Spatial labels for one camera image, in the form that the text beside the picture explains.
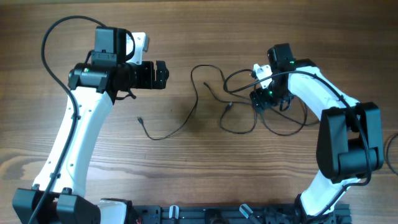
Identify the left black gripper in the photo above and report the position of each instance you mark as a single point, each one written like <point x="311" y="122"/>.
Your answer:
<point x="148" y="82"/>

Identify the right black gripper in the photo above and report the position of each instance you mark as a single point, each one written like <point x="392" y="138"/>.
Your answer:
<point x="259" y="101"/>

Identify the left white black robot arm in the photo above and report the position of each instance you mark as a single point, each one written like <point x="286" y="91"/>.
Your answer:
<point x="58" y="193"/>

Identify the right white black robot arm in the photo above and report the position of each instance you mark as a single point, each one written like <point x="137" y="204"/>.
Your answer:
<point x="349" y="145"/>

